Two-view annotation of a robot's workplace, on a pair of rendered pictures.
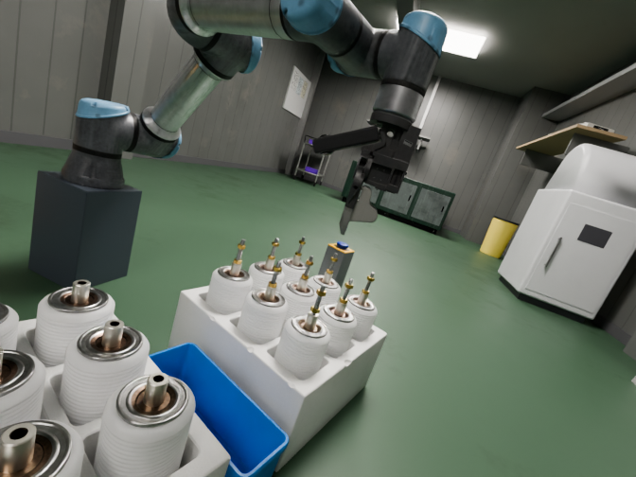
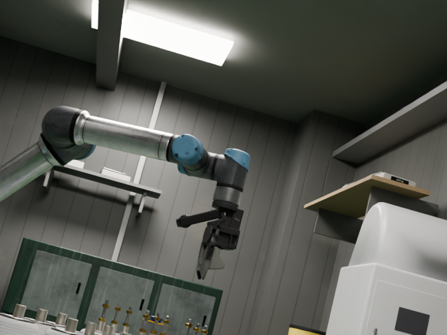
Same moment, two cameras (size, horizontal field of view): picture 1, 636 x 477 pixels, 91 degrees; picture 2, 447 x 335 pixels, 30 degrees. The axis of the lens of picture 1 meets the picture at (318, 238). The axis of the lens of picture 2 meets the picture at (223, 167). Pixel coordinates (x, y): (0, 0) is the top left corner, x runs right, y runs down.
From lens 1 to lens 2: 173 cm
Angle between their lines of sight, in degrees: 31
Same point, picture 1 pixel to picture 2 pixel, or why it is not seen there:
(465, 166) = not seen: hidden behind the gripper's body
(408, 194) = (138, 298)
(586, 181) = (389, 250)
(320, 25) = (193, 161)
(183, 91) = (20, 175)
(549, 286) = not seen: outside the picture
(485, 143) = (254, 199)
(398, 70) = (229, 179)
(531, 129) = (321, 175)
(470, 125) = not seen: hidden behind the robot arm
